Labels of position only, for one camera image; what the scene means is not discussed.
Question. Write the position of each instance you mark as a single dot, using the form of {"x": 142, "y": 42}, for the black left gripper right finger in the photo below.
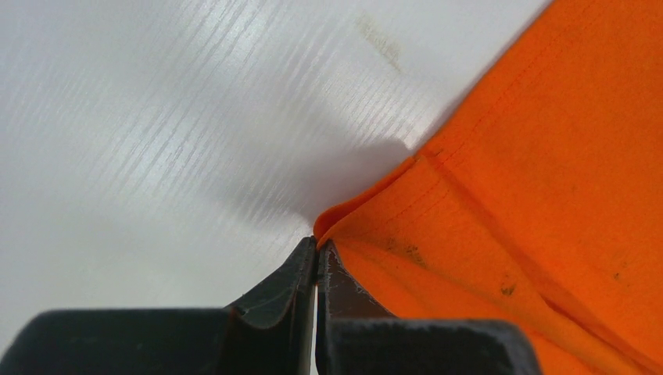
{"x": 358, "y": 335}

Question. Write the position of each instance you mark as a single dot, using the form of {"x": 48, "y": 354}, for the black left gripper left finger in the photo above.
{"x": 266, "y": 330}

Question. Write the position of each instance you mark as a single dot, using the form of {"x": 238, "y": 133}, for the orange t shirt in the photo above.
{"x": 539, "y": 201}

